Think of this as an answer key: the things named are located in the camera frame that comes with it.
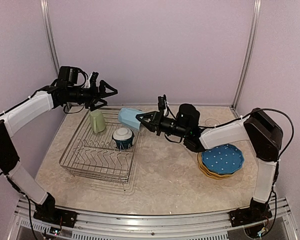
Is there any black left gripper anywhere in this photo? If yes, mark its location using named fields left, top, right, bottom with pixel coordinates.
left=67, top=79, right=118, bottom=111

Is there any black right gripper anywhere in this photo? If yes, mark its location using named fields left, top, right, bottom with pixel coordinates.
left=136, top=108, right=190, bottom=138

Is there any light blue faceted cup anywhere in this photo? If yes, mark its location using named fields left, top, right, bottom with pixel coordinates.
left=117, top=107, right=144, bottom=131

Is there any light green mug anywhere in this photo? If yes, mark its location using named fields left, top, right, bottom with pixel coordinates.
left=89, top=109, right=106, bottom=134

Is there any teal and white bowl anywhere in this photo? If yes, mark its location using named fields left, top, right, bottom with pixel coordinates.
left=112, top=127, right=135, bottom=151

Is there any clear glass cup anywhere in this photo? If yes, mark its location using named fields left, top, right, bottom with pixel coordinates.
left=204, top=118, right=221, bottom=127

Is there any blue plate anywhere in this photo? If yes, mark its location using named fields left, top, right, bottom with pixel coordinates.
left=199, top=144, right=245, bottom=175

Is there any yellow polka dot plate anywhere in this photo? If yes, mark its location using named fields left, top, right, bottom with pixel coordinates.
left=201, top=170, right=233, bottom=180

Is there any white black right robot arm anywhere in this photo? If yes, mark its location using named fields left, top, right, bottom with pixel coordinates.
left=135, top=101, right=285, bottom=222

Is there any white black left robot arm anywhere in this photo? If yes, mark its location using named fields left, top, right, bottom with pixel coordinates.
left=0, top=66, right=118, bottom=223

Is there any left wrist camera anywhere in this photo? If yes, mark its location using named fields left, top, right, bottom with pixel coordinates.
left=85, top=71, right=99, bottom=88

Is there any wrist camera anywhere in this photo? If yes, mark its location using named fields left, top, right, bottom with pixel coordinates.
left=85, top=71, right=99, bottom=88
left=157, top=94, right=169, bottom=117

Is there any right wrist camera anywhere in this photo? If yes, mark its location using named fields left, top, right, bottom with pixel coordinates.
left=157, top=94, right=169, bottom=117

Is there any steel wire dish rack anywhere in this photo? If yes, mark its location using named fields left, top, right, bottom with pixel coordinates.
left=59, top=107, right=144, bottom=184

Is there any left aluminium frame post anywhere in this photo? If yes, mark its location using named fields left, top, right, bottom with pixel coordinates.
left=40, top=0, right=60, bottom=75

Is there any aluminium frame post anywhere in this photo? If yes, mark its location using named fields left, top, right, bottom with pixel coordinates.
left=40, top=0, right=60, bottom=75
left=232, top=0, right=262, bottom=111

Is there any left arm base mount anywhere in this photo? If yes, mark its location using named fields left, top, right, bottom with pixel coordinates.
left=33, top=208, right=78, bottom=228

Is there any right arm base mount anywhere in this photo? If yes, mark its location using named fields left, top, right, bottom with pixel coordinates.
left=229, top=207, right=273, bottom=227

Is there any front aluminium rail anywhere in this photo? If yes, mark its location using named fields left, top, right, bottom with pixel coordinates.
left=4, top=197, right=298, bottom=240

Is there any right aluminium frame post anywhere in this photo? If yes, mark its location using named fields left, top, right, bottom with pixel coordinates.
left=232, top=0, right=262, bottom=111

